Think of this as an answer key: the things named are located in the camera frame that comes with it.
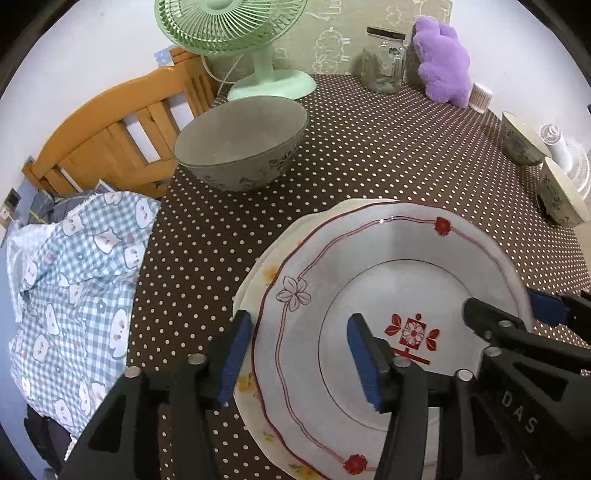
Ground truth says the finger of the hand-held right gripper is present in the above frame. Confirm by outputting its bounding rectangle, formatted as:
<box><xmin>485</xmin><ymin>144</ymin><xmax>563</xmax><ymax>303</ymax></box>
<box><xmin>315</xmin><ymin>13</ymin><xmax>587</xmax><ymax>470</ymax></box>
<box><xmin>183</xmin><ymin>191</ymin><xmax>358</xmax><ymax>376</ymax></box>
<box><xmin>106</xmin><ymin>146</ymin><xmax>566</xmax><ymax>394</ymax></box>
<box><xmin>530</xmin><ymin>290</ymin><xmax>591</xmax><ymax>344</ymax></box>
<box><xmin>463</xmin><ymin>298</ymin><xmax>591</xmax><ymax>374</ymax></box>

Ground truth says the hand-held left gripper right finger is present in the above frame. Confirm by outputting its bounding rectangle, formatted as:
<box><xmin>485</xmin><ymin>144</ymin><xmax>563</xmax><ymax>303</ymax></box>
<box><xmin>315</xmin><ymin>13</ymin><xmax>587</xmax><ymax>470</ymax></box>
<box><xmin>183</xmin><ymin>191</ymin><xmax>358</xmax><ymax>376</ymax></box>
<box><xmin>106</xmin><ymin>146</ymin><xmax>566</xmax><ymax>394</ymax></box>
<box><xmin>347</xmin><ymin>314</ymin><xmax>499</xmax><ymax>480</ymax></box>

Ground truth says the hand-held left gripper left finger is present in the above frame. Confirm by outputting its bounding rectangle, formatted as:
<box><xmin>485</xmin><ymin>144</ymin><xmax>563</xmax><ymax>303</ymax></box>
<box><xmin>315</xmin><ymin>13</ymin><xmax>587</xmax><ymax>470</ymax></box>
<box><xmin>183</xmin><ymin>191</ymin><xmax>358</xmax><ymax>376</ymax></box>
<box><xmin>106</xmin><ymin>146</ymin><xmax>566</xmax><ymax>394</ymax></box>
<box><xmin>60</xmin><ymin>311</ymin><xmax>254</xmax><ymax>480</ymax></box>

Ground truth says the large yellow floral plate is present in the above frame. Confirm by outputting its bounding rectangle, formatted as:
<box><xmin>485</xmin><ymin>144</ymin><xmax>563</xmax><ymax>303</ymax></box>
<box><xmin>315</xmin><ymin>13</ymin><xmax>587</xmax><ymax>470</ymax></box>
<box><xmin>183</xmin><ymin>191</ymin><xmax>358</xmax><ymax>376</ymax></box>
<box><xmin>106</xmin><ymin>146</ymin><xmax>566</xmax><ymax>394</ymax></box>
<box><xmin>232</xmin><ymin>198</ymin><xmax>398</xmax><ymax>480</ymax></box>

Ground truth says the small scalloped yellow floral plate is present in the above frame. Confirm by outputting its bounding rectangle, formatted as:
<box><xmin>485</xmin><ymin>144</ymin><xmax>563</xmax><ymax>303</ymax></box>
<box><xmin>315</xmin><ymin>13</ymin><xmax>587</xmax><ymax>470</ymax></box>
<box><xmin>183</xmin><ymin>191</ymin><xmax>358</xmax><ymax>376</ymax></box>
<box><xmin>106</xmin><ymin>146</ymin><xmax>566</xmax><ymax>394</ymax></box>
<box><xmin>253</xmin><ymin>208</ymin><xmax>333</xmax><ymax>480</ymax></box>

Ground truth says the white plate with red pattern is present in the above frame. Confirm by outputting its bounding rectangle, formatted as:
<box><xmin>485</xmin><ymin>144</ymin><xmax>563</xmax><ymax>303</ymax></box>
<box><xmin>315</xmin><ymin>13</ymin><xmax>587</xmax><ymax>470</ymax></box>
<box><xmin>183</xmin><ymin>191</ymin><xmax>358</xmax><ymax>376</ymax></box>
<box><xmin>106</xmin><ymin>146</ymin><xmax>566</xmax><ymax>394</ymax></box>
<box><xmin>252</xmin><ymin>202</ymin><xmax>534</xmax><ymax>480</ymax></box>

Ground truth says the grey-green ceramic bowl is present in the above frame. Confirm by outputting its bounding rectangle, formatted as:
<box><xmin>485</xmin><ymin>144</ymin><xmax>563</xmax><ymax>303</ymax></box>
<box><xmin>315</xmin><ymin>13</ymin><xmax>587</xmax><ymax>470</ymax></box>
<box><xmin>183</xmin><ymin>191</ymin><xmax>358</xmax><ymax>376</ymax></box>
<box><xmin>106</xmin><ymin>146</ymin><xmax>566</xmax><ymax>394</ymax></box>
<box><xmin>502</xmin><ymin>112</ymin><xmax>552</xmax><ymax>166</ymax></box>
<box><xmin>537</xmin><ymin>157</ymin><xmax>589</xmax><ymax>228</ymax></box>
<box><xmin>174</xmin><ymin>96</ymin><xmax>309</xmax><ymax>192</ymax></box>

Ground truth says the white standing fan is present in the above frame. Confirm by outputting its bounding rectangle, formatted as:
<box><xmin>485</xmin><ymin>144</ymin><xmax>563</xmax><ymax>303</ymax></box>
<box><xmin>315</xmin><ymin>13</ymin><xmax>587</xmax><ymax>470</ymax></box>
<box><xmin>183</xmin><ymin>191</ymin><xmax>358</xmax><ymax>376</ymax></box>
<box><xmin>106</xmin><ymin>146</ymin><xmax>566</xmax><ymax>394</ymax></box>
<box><xmin>540</xmin><ymin>122</ymin><xmax>591</xmax><ymax>201</ymax></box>

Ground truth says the blue checked blanket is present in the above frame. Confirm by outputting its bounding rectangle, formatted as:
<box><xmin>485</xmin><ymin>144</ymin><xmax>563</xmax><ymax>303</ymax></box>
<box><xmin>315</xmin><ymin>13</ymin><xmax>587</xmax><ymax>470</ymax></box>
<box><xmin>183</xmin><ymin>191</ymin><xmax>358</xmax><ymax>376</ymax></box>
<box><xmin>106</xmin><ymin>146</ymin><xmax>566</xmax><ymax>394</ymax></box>
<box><xmin>6</xmin><ymin>191</ymin><xmax>162</xmax><ymax>439</ymax></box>

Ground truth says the dark cloth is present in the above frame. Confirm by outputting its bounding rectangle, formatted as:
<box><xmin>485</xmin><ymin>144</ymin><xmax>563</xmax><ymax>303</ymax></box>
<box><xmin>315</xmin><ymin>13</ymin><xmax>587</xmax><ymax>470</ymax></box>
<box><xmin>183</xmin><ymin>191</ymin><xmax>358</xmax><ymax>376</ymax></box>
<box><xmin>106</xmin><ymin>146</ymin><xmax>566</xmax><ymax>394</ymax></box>
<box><xmin>25</xmin><ymin>406</ymin><xmax>77</xmax><ymax>480</ymax></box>

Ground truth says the brown polka dot tablecloth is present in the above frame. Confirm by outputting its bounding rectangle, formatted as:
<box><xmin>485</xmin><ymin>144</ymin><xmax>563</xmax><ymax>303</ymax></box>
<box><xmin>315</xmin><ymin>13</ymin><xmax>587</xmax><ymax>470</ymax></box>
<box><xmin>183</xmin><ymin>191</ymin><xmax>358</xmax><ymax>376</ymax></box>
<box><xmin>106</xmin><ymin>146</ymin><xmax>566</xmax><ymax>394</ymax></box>
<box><xmin>124</xmin><ymin>74</ymin><xmax>591</xmax><ymax>480</ymax></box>

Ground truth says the cotton swab container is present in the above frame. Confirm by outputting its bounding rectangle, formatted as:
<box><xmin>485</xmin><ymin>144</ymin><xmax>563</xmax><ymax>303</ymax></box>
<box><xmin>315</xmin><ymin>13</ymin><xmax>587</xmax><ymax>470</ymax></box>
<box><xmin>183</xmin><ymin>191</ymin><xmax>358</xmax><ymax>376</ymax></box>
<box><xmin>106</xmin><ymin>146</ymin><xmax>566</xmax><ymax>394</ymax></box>
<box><xmin>469</xmin><ymin>83</ymin><xmax>493</xmax><ymax>114</ymax></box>

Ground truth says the grey cloth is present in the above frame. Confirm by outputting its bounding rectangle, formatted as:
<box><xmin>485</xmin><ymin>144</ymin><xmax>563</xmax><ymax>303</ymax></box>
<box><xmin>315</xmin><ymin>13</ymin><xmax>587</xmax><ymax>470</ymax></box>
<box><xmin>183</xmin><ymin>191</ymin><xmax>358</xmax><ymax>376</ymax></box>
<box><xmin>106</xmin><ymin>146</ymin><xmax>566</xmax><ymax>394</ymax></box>
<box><xmin>30</xmin><ymin>191</ymin><xmax>93</xmax><ymax>227</ymax></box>

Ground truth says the purple plush toy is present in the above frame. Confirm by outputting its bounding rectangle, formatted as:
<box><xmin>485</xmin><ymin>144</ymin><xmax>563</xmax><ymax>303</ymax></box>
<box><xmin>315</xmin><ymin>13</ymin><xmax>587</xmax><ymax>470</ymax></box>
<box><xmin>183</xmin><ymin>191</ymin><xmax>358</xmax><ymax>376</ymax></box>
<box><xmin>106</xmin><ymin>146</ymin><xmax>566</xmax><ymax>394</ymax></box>
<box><xmin>412</xmin><ymin>16</ymin><xmax>472</xmax><ymax>109</ymax></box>

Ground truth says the wooden headboard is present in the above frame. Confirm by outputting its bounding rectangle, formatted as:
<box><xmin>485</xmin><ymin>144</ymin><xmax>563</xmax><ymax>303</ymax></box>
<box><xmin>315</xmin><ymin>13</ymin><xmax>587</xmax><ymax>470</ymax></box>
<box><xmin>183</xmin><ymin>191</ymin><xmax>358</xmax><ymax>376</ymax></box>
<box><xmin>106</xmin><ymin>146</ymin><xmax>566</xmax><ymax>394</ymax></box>
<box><xmin>22</xmin><ymin>46</ymin><xmax>220</xmax><ymax>199</ymax></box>

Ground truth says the glass jar with dark lid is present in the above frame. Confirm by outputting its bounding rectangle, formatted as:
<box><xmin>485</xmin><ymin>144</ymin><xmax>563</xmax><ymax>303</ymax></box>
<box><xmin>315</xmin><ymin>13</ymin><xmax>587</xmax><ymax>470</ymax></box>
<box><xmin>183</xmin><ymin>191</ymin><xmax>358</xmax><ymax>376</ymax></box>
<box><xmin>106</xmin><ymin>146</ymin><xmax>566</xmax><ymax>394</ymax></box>
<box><xmin>361</xmin><ymin>27</ymin><xmax>408</xmax><ymax>94</ymax></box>

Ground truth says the green desk fan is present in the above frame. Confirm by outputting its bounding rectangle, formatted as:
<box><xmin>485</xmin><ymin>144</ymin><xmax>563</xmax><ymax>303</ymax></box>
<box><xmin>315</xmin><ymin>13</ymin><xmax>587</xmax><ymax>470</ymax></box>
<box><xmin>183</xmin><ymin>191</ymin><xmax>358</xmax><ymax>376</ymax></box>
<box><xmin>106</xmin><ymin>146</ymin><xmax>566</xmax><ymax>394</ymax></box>
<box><xmin>154</xmin><ymin>0</ymin><xmax>317</xmax><ymax>101</ymax></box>

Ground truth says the green patterned board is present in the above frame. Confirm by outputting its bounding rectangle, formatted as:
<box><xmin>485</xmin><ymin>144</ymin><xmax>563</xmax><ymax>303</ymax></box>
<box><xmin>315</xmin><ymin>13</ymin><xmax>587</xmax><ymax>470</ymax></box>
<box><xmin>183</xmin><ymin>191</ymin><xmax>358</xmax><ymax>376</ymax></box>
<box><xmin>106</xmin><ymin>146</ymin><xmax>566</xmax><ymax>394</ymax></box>
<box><xmin>203</xmin><ymin>0</ymin><xmax>453</xmax><ymax>88</ymax></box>

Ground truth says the wall socket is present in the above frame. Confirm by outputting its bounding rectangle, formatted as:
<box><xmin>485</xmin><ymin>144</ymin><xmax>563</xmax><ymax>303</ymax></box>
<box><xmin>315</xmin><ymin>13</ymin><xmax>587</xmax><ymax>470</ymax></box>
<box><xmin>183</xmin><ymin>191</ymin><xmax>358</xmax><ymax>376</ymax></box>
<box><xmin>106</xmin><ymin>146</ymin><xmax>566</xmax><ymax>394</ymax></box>
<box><xmin>1</xmin><ymin>188</ymin><xmax>21</xmax><ymax>229</ymax></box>

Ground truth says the white fan power cord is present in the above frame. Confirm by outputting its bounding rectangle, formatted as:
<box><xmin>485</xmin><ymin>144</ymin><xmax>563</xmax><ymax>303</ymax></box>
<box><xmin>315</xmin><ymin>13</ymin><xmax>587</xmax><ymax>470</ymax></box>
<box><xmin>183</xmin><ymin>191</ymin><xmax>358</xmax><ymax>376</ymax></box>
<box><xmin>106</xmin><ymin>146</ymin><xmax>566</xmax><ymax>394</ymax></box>
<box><xmin>201</xmin><ymin>53</ymin><xmax>252</xmax><ymax>86</ymax></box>

